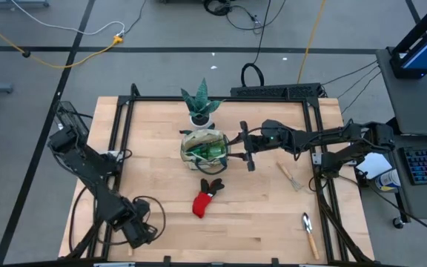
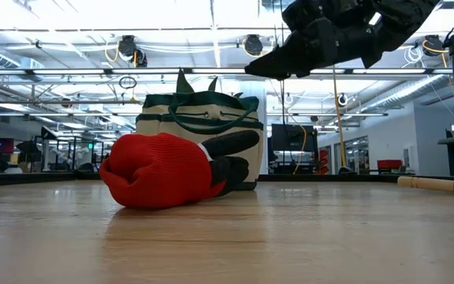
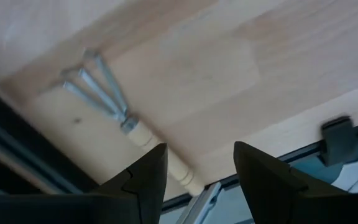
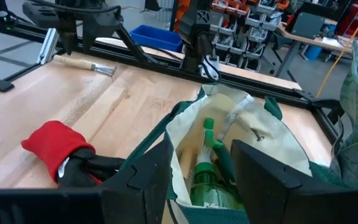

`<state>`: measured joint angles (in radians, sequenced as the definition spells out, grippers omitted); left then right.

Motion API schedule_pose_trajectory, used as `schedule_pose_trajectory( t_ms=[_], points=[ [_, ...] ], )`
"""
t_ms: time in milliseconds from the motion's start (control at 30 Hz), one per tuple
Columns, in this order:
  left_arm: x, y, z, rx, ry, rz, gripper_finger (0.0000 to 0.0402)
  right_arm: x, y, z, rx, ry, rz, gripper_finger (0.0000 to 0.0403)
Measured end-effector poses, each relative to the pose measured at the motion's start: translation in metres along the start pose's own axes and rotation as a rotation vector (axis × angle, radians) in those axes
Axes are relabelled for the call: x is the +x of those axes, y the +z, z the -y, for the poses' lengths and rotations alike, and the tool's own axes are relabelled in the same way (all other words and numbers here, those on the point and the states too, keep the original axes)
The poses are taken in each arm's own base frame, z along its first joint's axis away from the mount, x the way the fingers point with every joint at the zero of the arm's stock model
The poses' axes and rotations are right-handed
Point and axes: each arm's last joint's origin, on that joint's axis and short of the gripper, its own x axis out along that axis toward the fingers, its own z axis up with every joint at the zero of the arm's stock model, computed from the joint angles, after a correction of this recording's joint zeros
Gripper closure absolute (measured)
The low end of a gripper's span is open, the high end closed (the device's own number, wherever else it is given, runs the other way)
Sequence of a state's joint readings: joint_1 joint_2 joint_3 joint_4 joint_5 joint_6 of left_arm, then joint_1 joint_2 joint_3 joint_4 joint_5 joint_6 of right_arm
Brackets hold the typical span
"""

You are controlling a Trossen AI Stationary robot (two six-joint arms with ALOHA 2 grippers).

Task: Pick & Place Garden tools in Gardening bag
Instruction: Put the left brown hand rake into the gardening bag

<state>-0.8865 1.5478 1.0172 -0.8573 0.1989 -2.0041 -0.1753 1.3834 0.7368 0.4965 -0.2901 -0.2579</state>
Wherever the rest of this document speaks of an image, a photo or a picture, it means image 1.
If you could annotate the grey desk cart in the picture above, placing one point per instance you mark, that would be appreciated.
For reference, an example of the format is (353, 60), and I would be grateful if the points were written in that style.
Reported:
(413, 107)

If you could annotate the red black gardening glove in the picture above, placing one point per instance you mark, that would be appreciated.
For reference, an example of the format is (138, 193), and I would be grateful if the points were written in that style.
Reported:
(201, 204)

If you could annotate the green spray bottle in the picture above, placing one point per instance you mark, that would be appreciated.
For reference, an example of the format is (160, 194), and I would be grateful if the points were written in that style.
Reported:
(208, 151)

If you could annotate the beige green gardening bag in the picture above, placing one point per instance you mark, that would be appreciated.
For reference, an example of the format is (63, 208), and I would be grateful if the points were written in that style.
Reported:
(187, 142)

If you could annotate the white paper sheet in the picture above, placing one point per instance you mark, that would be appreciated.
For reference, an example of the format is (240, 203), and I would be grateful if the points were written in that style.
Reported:
(378, 168)

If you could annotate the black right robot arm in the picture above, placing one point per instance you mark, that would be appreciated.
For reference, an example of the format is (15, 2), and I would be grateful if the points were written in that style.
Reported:
(328, 137)

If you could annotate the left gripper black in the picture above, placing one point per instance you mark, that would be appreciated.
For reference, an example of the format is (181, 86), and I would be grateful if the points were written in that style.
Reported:
(137, 231)

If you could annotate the black perforated power box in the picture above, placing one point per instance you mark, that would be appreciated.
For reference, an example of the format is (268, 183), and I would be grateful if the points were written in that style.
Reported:
(273, 91)

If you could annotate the white blue yellow canister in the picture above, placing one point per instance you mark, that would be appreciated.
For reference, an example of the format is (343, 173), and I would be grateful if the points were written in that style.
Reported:
(387, 180)

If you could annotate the potted snake plant white pot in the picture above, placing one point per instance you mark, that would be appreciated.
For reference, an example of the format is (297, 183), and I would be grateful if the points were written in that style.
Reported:
(200, 100)

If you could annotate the black aluminium table frame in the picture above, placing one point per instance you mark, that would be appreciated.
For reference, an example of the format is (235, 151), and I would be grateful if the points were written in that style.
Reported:
(258, 99)

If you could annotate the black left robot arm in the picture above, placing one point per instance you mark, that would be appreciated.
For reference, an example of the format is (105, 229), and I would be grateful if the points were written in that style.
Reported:
(91, 170)

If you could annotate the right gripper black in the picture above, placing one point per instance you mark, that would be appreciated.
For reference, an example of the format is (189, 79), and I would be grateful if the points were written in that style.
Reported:
(259, 142)

